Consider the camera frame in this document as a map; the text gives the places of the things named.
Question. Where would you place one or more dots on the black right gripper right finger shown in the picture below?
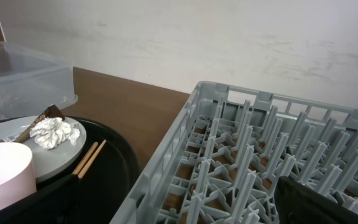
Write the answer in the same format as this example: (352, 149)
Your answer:
(297, 204)

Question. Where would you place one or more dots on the round black serving tray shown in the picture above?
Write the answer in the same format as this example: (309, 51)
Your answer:
(108, 180)

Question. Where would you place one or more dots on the clear plastic waste bin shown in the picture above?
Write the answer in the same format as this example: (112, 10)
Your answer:
(30, 81)

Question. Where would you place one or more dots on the grey round plate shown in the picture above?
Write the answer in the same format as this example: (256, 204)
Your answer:
(47, 164)

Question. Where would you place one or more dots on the wooden chopstick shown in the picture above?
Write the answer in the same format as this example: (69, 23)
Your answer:
(85, 158)
(91, 160)

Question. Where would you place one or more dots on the pink plastic cup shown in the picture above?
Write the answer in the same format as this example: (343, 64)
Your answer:
(17, 175)

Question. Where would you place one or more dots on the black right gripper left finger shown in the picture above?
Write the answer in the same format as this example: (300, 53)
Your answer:
(55, 203)

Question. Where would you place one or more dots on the brown gold snack wrapper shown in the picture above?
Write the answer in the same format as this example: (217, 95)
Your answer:
(51, 112)

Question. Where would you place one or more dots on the grey plastic dishwasher rack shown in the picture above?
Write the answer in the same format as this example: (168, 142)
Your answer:
(221, 159)

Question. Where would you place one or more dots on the white napkin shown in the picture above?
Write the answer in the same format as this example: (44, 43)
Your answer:
(51, 132)

